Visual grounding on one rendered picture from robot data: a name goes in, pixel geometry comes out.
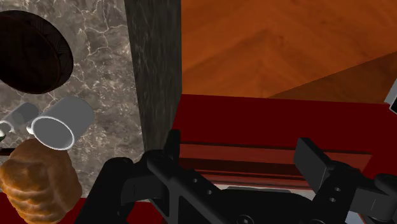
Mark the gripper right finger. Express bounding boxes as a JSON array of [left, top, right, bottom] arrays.
[[292, 137, 397, 224]]

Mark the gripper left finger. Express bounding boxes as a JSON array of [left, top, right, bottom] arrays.
[[73, 129, 237, 224]]

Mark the white mug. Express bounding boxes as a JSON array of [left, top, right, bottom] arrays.
[[25, 95, 95, 151]]

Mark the brown bread loaf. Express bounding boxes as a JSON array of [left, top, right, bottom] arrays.
[[0, 138, 83, 224]]

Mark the grey cup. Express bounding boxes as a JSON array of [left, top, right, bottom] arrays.
[[0, 102, 40, 138]]

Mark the dark brown round bowl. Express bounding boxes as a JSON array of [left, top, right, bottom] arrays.
[[0, 10, 75, 95]]

